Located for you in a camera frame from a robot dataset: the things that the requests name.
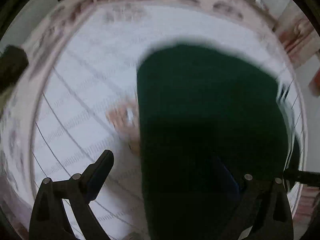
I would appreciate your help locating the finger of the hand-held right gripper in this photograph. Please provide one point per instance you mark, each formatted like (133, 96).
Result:
(302, 177)

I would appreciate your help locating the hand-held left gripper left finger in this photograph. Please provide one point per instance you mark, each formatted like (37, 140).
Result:
(96, 180)

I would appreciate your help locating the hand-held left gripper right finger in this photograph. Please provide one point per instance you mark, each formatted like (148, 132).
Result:
(231, 182)

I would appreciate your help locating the green and white varsity jacket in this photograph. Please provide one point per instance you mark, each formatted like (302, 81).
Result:
(200, 120)

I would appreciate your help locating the red padded jacket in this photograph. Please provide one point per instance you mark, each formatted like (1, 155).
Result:
(315, 83)

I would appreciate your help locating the white quilted floral mat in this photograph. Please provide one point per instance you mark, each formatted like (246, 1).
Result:
(95, 75)

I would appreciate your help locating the dark cloth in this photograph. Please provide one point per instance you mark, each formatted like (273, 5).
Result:
(12, 66)

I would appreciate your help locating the pink floral curtain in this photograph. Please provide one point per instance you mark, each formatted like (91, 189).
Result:
(297, 35)

